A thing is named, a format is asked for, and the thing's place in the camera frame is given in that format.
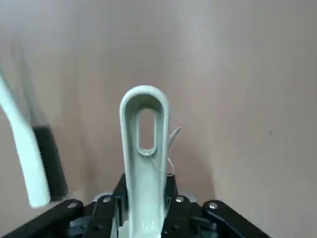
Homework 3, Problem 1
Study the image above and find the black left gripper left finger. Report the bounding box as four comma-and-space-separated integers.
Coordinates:
4, 173, 129, 238

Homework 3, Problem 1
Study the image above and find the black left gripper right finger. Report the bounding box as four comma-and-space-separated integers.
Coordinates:
160, 173, 270, 238

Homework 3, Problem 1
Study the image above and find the pale green plastic dustpan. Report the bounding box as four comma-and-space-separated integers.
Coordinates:
119, 85, 171, 238

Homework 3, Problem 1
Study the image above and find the white paper tag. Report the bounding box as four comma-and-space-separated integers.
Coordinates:
167, 126, 183, 174

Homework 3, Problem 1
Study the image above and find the pale green hand brush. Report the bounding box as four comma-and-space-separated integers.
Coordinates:
0, 64, 69, 208

